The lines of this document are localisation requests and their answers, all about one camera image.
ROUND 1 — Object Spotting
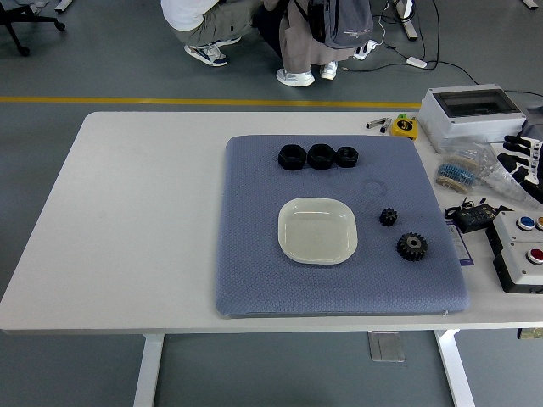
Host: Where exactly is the person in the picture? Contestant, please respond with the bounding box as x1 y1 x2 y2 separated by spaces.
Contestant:
253 0 375 88
160 0 265 68

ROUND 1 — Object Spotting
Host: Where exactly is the black office chair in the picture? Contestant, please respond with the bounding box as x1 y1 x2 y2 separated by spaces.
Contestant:
0 0 67 58

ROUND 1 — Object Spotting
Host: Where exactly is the large black hex nut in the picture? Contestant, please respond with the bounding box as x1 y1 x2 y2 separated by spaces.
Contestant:
306 143 336 170
277 143 306 171

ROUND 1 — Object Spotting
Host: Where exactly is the blue-grey quilted mat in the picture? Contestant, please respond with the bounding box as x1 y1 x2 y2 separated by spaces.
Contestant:
214 134 472 318

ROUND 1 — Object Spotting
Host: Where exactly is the yellow tape measure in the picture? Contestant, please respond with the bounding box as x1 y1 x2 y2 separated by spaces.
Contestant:
389 113 419 140

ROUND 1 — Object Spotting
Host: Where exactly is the metal floor plate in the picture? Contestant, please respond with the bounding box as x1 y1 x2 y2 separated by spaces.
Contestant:
367 330 406 363

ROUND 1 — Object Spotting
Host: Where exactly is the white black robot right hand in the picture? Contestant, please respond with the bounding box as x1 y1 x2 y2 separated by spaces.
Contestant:
495 134 543 197

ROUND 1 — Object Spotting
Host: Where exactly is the small black gear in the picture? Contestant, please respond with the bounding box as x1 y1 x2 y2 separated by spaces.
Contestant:
378 207 399 229

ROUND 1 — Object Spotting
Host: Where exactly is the white desk leg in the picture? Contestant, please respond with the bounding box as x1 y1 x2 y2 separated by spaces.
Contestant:
394 0 419 42

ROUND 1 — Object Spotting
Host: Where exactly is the grey electrical enclosure box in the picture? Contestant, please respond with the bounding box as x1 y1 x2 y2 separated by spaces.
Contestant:
417 83 528 153

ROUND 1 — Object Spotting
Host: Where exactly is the grey backpack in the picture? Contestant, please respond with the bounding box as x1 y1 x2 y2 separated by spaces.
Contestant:
307 0 375 50

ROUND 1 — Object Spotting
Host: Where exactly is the black floor cable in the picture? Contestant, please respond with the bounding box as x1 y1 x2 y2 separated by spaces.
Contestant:
372 0 480 86

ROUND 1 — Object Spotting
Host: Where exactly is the white square dish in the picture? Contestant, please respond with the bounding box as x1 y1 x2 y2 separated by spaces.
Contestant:
277 197 360 267

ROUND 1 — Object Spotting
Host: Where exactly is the white power strip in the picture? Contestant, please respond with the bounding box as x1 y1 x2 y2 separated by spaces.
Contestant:
354 39 378 61

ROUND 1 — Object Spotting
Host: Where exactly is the small black hex nut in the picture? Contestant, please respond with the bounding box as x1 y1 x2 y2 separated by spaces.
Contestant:
335 145 360 169

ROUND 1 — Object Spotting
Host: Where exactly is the grey plastic case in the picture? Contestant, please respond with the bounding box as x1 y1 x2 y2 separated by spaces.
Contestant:
519 101 543 137

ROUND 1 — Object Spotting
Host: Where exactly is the white table leg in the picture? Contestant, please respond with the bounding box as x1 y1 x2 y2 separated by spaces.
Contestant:
434 329 476 407
133 333 165 407

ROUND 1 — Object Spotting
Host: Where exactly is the large black gear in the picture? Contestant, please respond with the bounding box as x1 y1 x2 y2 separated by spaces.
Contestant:
396 231 428 263

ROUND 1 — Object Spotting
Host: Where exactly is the grey red button box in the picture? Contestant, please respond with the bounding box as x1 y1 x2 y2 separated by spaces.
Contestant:
493 243 543 294

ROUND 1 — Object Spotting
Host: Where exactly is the black power adapter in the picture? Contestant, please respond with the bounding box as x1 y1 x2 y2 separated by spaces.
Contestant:
444 198 512 235

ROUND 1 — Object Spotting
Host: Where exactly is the grey blue-yellow button box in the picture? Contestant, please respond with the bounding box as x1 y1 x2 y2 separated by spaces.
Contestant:
485 210 543 256

